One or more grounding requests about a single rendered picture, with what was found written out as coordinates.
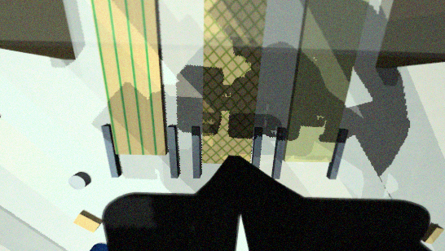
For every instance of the tan strip with green stripes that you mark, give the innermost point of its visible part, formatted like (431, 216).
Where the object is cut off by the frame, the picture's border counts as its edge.
(134, 93)

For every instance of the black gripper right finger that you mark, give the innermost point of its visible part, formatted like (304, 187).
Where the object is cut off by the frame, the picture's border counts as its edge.
(276, 218)

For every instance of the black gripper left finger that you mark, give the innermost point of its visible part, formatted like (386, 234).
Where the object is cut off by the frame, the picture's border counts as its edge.
(151, 221)

